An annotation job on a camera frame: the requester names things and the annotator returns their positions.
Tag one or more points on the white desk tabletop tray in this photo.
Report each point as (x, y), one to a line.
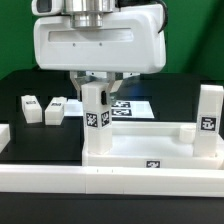
(154, 145)

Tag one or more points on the white left fence block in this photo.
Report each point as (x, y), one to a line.
(4, 136)

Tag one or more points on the white marker sheet with tags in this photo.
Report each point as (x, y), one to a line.
(123, 109)

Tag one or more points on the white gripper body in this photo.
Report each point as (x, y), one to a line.
(100, 37)

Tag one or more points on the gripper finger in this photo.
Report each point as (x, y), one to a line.
(78, 78)
(113, 82)

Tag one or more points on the white front fence bar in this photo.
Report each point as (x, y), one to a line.
(105, 180)

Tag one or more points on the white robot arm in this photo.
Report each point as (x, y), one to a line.
(100, 40)

